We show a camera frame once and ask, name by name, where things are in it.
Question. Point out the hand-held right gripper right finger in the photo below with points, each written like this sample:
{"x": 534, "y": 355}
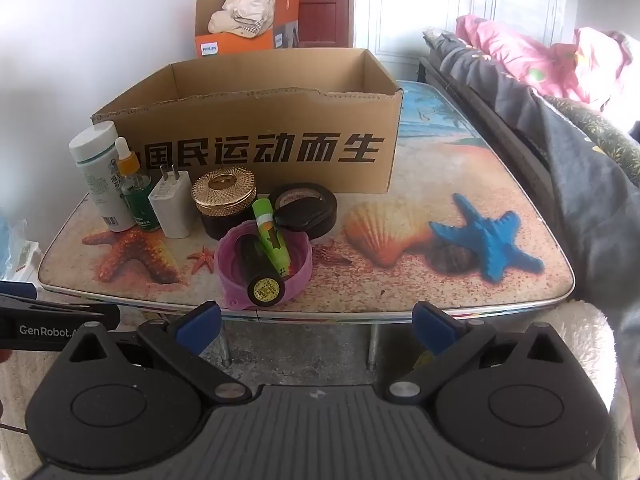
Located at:
{"x": 432, "y": 325}

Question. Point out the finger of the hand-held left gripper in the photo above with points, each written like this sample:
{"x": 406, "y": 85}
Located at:
{"x": 15, "y": 288}

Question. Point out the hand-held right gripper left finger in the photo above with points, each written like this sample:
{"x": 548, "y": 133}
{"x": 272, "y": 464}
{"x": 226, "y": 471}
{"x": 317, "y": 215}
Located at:
{"x": 200, "y": 321}

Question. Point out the black cylinder with yellow label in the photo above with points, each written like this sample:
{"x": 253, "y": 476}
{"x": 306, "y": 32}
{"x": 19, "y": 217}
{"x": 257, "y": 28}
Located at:
{"x": 265, "y": 287}

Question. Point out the green lip balm tube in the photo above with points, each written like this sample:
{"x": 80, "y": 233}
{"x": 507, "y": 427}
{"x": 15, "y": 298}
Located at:
{"x": 270, "y": 240}

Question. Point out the pink plastic lid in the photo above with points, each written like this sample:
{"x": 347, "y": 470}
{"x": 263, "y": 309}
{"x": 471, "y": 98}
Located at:
{"x": 300, "y": 270}

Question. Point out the white charger plug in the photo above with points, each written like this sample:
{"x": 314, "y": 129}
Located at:
{"x": 172, "y": 205}

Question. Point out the white capped plastic bottle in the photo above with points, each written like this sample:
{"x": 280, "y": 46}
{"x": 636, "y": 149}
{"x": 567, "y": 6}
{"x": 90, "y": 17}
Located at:
{"x": 97, "y": 180}

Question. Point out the brown cardboard box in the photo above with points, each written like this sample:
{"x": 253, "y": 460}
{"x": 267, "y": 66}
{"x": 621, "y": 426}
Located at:
{"x": 350, "y": 110}

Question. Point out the metal table leg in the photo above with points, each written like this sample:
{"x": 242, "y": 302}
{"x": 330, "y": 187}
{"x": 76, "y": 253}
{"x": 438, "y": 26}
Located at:
{"x": 373, "y": 347}
{"x": 225, "y": 345}

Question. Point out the blue plastic bag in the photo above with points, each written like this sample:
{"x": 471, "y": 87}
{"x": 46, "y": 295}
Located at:
{"x": 12, "y": 245}

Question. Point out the dark jar with gold lid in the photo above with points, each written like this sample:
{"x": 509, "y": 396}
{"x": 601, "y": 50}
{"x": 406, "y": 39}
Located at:
{"x": 225, "y": 192}

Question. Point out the green dropper bottle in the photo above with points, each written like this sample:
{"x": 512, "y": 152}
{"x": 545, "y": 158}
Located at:
{"x": 141, "y": 200}

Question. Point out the white fluffy blanket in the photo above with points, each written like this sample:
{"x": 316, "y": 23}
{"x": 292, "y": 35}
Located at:
{"x": 585, "y": 330}

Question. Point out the grey blanket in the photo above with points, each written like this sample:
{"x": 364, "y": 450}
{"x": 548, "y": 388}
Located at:
{"x": 575, "y": 185}

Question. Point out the olive floral blanket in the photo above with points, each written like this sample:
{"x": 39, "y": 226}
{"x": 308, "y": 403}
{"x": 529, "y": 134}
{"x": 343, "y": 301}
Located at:
{"x": 600, "y": 130}

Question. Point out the orange appliance box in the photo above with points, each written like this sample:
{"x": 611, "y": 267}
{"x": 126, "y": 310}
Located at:
{"x": 235, "y": 42}

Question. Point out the pink blanket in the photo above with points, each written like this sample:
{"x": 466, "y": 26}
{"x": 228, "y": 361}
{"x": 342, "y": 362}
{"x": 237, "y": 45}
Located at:
{"x": 515, "y": 55}

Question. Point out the cream cloth bundle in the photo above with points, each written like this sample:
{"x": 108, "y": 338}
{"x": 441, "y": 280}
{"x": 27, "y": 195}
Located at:
{"x": 245, "y": 10}

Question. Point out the white panelled door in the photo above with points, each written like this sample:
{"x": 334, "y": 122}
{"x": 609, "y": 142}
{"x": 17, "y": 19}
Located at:
{"x": 425, "y": 5}

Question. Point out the red wooden door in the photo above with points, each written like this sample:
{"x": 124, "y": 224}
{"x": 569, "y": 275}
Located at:
{"x": 320, "y": 10}

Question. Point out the dark bed frame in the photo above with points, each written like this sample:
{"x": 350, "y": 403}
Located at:
{"x": 500, "y": 135}

